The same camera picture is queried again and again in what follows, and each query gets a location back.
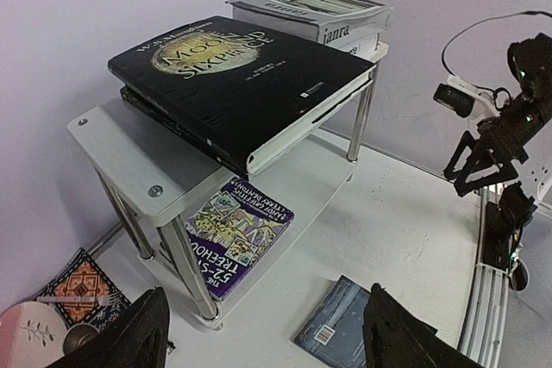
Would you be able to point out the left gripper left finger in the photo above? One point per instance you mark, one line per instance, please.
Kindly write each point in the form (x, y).
(138, 338)

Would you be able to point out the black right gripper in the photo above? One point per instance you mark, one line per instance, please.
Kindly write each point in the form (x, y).
(504, 138)

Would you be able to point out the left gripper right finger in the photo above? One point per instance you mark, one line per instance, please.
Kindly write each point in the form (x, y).
(393, 337)

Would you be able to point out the dark blue paperback book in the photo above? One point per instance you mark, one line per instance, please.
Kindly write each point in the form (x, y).
(333, 333)

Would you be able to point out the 52-Storey Treehouse book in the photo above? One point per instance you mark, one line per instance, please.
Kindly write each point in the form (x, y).
(232, 231)

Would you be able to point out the grey photo cover book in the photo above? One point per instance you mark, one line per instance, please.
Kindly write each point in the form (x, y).
(328, 22)

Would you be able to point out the black notebook with barcode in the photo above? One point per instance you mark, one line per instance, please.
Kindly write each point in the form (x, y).
(247, 92)

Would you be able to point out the blue orange paperback book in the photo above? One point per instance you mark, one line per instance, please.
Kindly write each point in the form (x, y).
(148, 109)

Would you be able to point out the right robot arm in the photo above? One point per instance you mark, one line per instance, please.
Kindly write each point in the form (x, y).
(529, 62)

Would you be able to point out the silver fork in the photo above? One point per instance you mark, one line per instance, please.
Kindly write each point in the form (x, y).
(100, 300)

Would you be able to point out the glass cup with brown band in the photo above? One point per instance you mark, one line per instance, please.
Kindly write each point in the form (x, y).
(78, 335)

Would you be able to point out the patterned placemat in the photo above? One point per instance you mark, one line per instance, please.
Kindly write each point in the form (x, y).
(82, 276)

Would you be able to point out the white pink plate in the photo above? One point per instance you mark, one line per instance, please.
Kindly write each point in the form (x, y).
(32, 335)

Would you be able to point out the white two-tier shelf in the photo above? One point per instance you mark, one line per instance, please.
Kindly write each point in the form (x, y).
(155, 180)

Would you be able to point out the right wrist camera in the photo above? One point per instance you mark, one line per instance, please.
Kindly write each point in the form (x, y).
(466, 100)

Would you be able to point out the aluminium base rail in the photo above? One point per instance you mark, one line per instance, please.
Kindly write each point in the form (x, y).
(482, 334)

